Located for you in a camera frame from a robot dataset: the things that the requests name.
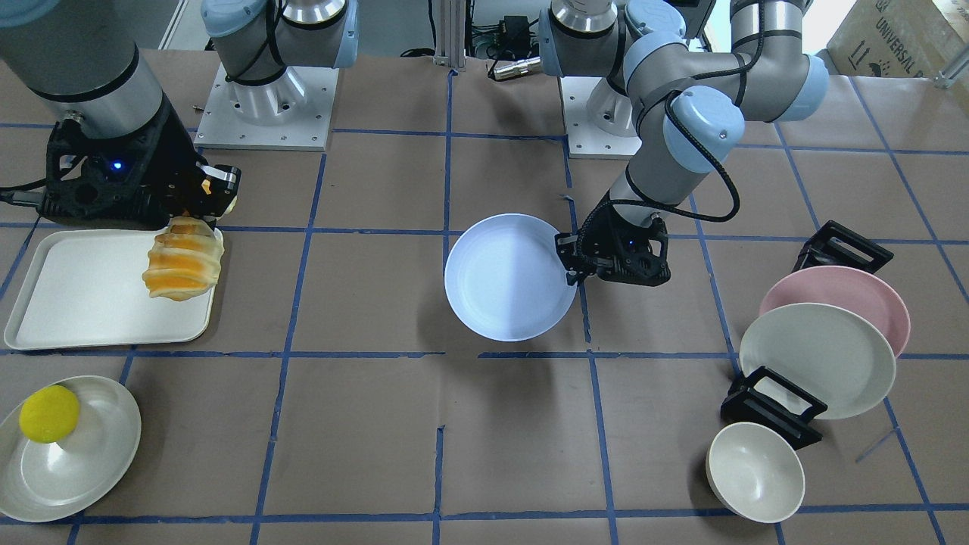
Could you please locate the bread roll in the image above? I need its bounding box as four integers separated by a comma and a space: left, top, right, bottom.
142, 216, 224, 301

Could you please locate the black dish rack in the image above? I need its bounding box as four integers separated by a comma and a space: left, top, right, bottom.
721, 220, 893, 449

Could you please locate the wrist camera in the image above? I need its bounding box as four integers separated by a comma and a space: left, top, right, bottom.
609, 213, 671, 287
38, 120, 169, 230

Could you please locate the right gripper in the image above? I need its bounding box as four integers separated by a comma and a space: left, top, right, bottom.
136, 98, 242, 226

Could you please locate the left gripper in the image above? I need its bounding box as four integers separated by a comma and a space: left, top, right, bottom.
555, 201, 622, 286

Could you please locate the cream plate with lemon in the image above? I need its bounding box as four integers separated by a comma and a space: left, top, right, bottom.
1, 375, 142, 523

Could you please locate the cream plate in rack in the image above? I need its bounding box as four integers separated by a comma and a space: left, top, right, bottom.
738, 303, 896, 420

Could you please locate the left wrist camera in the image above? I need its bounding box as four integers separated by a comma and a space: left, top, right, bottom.
609, 213, 671, 287

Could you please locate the cardboard box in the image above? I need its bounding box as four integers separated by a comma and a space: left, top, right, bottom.
827, 1, 967, 77

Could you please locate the blue plate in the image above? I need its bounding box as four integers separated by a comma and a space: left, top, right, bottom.
445, 213, 577, 342

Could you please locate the aluminium frame post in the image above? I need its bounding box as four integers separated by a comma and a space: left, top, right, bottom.
432, 0, 469, 72

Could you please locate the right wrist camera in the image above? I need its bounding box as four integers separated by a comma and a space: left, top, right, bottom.
38, 120, 169, 230

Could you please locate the cream bowl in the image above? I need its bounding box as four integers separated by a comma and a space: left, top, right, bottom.
706, 422, 805, 524

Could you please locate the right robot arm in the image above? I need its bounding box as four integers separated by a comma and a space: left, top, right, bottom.
2, 1, 359, 231

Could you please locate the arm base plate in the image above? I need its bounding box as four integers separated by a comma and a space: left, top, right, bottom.
559, 76, 641, 160
194, 67, 340, 151

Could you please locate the white tray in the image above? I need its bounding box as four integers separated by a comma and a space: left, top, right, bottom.
4, 230, 216, 350

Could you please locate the yellow lemon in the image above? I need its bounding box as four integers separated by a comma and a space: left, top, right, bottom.
18, 385, 80, 443

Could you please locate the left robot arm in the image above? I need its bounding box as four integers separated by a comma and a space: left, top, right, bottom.
537, 1, 828, 286

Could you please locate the pink plate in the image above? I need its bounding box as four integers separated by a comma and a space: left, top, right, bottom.
759, 266, 911, 357

